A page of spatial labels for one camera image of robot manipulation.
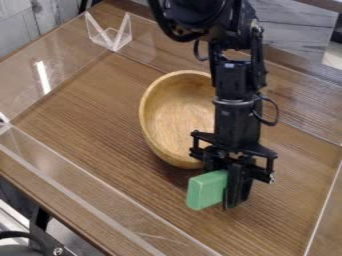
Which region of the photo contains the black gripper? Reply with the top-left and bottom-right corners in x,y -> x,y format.
189,130 -> 277,209

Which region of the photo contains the green rectangular block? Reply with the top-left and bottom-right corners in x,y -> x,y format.
185,170 -> 228,210

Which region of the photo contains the brown wooden bowl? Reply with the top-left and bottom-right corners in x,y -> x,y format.
138,70 -> 215,170

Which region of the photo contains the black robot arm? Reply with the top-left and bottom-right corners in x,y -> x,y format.
146,0 -> 277,210

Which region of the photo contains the clear acrylic front wall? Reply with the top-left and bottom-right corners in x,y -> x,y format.
0,113 -> 220,256

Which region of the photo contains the black table leg bracket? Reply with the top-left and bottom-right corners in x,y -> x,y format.
29,207 -> 76,256

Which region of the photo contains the clear acrylic corner bracket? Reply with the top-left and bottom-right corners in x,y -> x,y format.
84,12 -> 132,52

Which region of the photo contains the black cable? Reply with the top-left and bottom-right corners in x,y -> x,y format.
0,228 -> 45,256

